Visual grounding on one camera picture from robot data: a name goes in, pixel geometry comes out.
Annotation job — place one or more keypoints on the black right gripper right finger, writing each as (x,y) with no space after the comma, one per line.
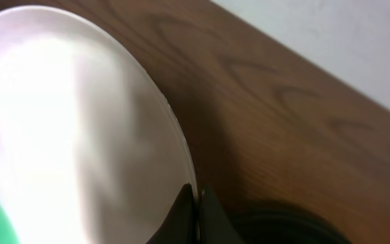
(214,225)

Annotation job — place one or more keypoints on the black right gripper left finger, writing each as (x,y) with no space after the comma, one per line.
(179,226)

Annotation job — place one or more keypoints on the pink plate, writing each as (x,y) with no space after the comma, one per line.
(90,150)

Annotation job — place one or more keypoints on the round black tray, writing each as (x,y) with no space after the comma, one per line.
(278,223)

